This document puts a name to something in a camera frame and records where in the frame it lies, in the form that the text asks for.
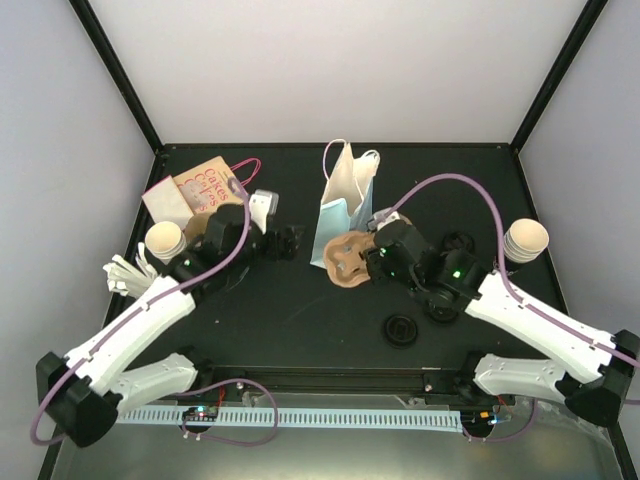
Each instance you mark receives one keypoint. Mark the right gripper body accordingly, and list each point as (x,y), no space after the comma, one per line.
(373,261)

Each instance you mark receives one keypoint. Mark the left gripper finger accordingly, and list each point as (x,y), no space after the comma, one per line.
(295,231)
(292,250)

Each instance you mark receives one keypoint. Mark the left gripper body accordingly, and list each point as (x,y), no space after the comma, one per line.
(275,241)

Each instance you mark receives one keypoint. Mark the brown pulp cup carrier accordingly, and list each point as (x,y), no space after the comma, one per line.
(352,259)

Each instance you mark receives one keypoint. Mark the light blue paper bag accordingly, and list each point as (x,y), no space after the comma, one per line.
(347,201)

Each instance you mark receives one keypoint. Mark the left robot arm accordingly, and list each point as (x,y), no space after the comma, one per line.
(86,390)

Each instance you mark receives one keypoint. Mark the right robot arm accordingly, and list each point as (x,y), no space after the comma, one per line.
(587,369)

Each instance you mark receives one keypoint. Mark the black coffee lid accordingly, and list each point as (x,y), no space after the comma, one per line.
(399,331)
(458,240)
(440,316)

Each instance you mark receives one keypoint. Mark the white pink-edged napkin pack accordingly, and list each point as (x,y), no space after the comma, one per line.
(165,203)

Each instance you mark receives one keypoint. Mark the brown Cakes paper bag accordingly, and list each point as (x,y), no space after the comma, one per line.
(205,187)

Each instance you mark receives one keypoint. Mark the left paper cup stack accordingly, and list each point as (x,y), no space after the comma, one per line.
(165,240)

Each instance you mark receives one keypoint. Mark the paper cup stack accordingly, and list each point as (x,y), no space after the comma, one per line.
(524,241)
(165,240)

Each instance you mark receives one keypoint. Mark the right paper cup stack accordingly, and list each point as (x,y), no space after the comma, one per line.
(524,241)

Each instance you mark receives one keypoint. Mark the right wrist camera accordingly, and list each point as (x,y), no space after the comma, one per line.
(382,218)

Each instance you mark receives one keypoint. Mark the light blue slotted cable duct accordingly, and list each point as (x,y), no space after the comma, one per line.
(314,418)

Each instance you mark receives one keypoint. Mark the black left frame post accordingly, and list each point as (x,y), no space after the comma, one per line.
(103,46)

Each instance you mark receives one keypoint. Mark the black frame post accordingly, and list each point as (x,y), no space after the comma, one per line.
(103,46)
(576,38)

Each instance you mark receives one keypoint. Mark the black right frame post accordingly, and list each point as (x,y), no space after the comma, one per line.
(576,38)

